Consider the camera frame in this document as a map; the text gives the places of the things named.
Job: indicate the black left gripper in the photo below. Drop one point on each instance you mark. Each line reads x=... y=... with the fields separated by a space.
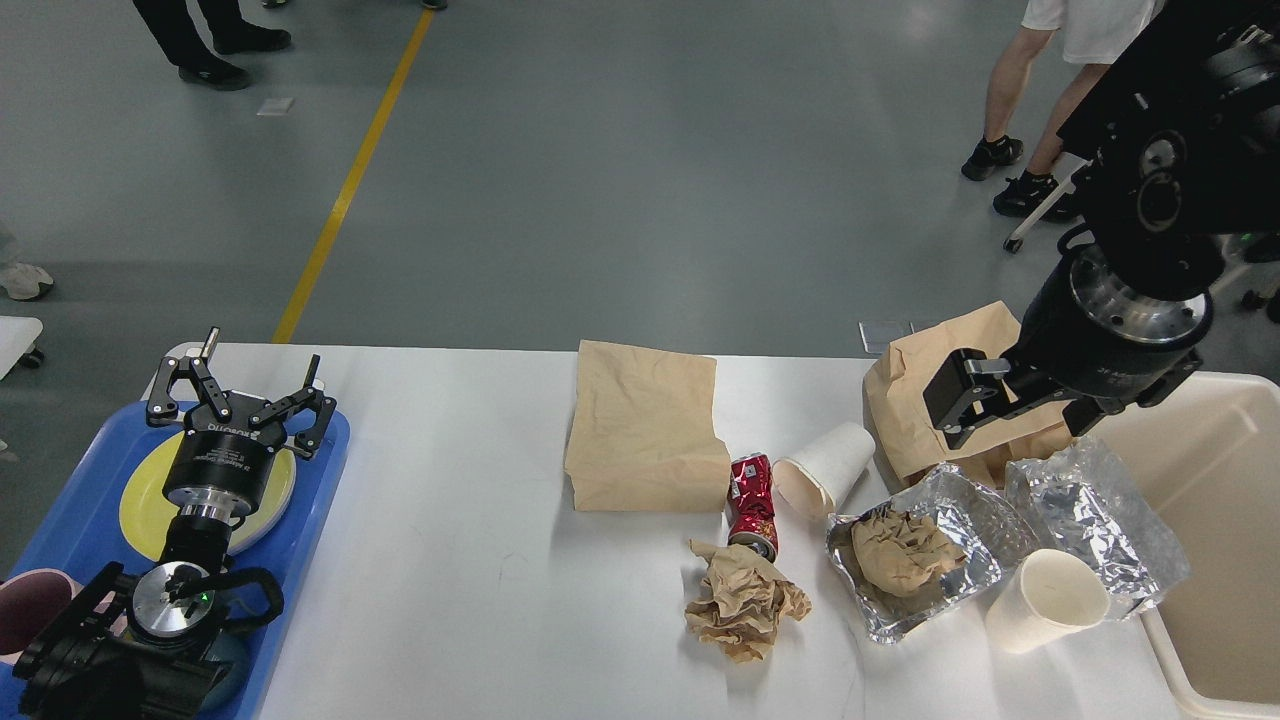
x=222 y=465

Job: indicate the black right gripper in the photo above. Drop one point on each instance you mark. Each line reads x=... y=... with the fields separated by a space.
x=1086 y=334

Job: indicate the yellow plastic plate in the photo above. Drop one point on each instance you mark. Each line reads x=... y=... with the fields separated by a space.
x=144 y=512

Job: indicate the brown paper bag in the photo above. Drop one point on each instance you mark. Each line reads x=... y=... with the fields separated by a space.
x=895 y=386
x=642 y=436

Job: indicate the pink ribbed mug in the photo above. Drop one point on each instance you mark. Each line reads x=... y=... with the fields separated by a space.
x=29 y=602

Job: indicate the dark teal mug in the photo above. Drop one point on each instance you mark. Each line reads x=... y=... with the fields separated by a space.
x=230 y=653

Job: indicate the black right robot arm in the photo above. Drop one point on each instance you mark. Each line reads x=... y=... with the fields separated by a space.
x=1182 y=137

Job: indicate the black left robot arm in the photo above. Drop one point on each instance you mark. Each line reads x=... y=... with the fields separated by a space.
x=139 y=646

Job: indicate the pink round plate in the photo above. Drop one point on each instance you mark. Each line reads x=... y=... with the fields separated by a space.
x=273 y=503

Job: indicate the crumpled aluminium foil sheet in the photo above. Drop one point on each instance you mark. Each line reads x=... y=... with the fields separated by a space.
x=1083 y=501

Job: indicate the aluminium foil tray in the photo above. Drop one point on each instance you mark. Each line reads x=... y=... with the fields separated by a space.
x=993 y=538

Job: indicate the clear plastic piece on floor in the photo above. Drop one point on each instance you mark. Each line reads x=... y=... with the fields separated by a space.
x=877 y=336

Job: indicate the blue plastic tray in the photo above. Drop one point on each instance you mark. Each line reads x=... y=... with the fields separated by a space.
x=82 y=531

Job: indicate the beige plastic bin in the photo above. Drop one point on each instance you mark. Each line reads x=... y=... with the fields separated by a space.
x=1207 y=461

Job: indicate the white paper cup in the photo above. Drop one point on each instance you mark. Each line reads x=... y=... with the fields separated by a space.
x=816 y=479
x=1053 y=594

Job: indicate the crumpled paper ball in foil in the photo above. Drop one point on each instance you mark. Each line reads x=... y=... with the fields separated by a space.
x=900 y=552

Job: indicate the white table corner left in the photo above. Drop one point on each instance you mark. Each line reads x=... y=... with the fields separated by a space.
x=18 y=343

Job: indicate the white shoe left edge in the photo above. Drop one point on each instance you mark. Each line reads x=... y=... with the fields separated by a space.
x=23 y=282

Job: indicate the crushed red soda can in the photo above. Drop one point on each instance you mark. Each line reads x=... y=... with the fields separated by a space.
x=750 y=506

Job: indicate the crumpled brown paper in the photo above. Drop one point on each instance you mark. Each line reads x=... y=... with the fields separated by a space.
x=745 y=600

